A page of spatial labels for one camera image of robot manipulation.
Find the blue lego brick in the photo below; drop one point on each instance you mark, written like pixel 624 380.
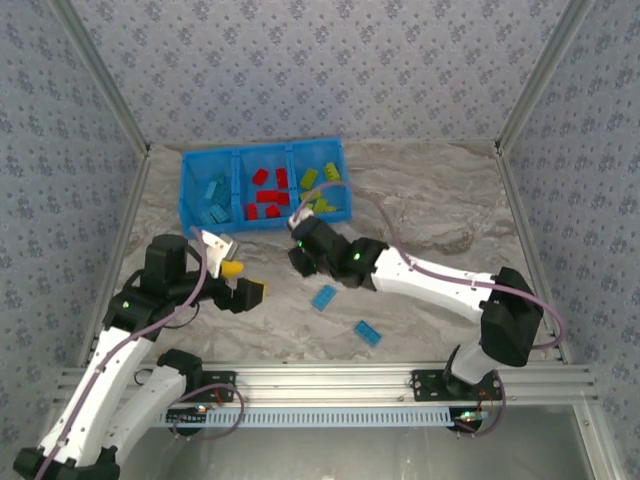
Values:
pixel 223 197
pixel 323 297
pixel 368 332
pixel 218 213
pixel 206 217
pixel 210 190

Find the small red square lego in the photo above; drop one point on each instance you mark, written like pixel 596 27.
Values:
pixel 283 198

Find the long red lego brick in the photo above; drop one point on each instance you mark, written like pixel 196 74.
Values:
pixel 267 196

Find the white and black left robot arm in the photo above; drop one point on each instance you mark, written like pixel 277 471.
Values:
pixel 95 380

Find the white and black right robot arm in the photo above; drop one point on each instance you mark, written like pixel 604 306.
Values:
pixel 435 280

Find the blue three-compartment plastic bin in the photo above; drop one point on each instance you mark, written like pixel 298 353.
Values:
pixel 250 155

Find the left controller board with LED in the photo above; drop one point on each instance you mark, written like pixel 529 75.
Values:
pixel 187 416

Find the controller board with led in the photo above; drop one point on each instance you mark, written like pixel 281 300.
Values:
pixel 470 420
pixel 187 416

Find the sheet metal tray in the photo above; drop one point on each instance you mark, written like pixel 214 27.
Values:
pixel 320 455

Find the right controller board with LED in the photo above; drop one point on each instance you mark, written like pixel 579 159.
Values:
pixel 470 420

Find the aluminium side rail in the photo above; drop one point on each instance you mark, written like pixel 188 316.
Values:
pixel 520 225
pixel 132 210

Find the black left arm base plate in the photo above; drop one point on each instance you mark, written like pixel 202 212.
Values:
pixel 220 387

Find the long aluminium extrusion rail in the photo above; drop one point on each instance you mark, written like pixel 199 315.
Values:
pixel 320 382

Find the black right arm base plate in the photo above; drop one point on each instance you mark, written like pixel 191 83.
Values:
pixel 425 387

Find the slanted aluminium frame post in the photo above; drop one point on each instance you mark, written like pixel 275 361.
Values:
pixel 100 75
pixel 545 75

